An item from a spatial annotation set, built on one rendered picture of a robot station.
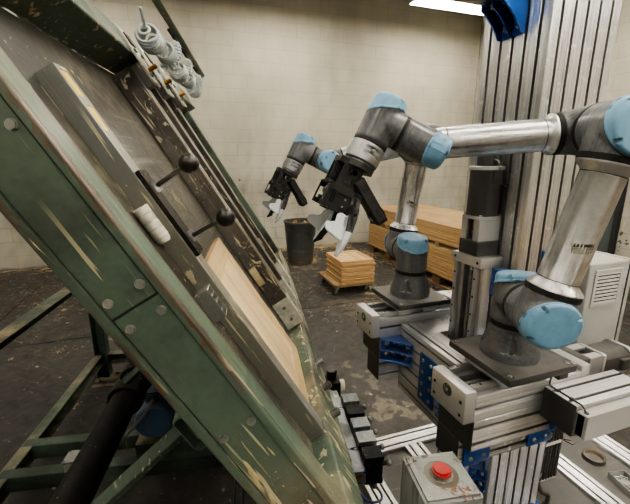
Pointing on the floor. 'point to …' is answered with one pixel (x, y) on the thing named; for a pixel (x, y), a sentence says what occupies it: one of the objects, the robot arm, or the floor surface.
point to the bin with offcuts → (299, 240)
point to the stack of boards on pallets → (449, 236)
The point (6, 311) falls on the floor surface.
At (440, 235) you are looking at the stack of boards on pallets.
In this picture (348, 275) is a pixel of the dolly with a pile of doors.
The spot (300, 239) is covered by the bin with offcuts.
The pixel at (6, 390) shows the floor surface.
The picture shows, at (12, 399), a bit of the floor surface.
